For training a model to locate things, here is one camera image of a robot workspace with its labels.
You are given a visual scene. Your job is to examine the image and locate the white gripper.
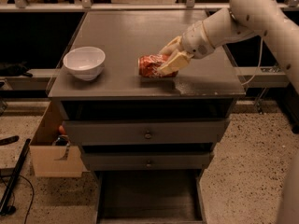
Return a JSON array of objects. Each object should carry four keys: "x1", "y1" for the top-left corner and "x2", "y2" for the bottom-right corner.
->
[{"x1": 157, "y1": 21, "x2": 215, "y2": 76}]

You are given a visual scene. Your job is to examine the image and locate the crushed red coke can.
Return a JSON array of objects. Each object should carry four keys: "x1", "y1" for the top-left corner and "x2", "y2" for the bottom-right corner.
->
[{"x1": 138, "y1": 54, "x2": 178, "y2": 78}]

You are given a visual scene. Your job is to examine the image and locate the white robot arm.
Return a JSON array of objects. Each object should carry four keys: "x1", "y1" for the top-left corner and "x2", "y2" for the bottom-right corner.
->
[{"x1": 160, "y1": 0, "x2": 299, "y2": 224}]

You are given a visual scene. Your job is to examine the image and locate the grey top drawer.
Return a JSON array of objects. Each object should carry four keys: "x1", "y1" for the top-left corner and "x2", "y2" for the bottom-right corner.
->
[{"x1": 63, "y1": 119, "x2": 230, "y2": 146}]

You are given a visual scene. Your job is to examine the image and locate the grey drawer cabinet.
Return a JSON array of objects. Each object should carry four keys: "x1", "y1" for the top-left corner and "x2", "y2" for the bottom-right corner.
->
[{"x1": 46, "y1": 8, "x2": 247, "y2": 224}]

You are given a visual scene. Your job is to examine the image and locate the grey middle drawer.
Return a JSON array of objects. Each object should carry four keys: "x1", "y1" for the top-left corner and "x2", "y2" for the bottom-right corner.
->
[{"x1": 81, "y1": 152, "x2": 214, "y2": 171}]

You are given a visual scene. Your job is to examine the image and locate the grey open bottom drawer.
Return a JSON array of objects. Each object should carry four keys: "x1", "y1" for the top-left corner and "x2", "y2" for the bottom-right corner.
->
[{"x1": 94, "y1": 170, "x2": 206, "y2": 224}]

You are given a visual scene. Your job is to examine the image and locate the white bowl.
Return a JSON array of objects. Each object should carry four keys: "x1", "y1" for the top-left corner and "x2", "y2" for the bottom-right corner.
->
[{"x1": 63, "y1": 47, "x2": 106, "y2": 81}]

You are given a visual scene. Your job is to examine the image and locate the orange ball in box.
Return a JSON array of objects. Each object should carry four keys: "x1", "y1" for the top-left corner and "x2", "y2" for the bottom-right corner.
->
[{"x1": 58, "y1": 125, "x2": 66, "y2": 135}]

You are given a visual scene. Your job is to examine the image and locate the cardboard box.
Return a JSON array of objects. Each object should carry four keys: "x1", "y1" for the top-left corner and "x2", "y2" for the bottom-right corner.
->
[{"x1": 30, "y1": 103, "x2": 85, "y2": 177}]

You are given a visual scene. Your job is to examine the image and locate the black flat tool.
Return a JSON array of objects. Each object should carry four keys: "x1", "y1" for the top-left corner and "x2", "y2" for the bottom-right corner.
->
[{"x1": 0, "y1": 135, "x2": 19, "y2": 146}]

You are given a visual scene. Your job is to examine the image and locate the black bar on floor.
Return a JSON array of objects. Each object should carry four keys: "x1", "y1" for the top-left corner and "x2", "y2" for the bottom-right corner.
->
[{"x1": 0, "y1": 139, "x2": 30, "y2": 215}]

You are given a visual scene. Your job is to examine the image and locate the white cable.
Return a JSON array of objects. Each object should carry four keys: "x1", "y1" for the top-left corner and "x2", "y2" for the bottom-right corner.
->
[{"x1": 241, "y1": 37, "x2": 265, "y2": 86}]

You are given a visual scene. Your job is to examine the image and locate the black cloth on rail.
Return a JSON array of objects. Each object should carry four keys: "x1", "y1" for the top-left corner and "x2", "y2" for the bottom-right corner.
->
[{"x1": 0, "y1": 62, "x2": 33, "y2": 77}]

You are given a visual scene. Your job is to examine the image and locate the black floor cable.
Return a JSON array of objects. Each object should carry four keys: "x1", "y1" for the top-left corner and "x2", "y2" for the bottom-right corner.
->
[{"x1": 0, "y1": 173, "x2": 36, "y2": 224}]

